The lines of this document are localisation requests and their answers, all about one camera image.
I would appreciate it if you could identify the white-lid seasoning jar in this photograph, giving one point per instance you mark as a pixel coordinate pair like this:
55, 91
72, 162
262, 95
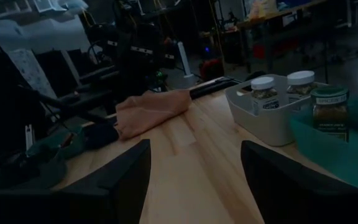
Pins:
263, 84
300, 77

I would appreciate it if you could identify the green-lid oregano jar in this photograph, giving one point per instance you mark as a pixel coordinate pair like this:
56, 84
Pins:
329, 115

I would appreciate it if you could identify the pink cloth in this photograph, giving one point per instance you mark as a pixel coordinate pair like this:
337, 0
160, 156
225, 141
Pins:
154, 109

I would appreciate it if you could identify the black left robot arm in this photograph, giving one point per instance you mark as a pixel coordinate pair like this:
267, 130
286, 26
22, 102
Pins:
138, 56

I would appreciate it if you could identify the white tower device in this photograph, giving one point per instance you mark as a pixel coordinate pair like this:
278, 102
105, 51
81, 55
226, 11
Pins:
185, 62

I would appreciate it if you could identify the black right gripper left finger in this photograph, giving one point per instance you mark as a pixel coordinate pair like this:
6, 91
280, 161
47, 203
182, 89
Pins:
73, 205

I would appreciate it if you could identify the black aluminium table frame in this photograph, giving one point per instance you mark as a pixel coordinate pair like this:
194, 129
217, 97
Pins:
210, 88

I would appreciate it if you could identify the teal plastic bin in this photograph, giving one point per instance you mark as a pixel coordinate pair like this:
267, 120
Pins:
353, 161

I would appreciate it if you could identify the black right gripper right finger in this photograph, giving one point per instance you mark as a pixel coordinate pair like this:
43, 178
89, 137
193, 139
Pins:
306, 199

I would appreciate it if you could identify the navy blue cloth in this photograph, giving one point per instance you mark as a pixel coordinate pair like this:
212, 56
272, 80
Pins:
101, 137

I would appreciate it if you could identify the white plastic bin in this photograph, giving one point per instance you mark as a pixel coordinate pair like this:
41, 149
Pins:
266, 127

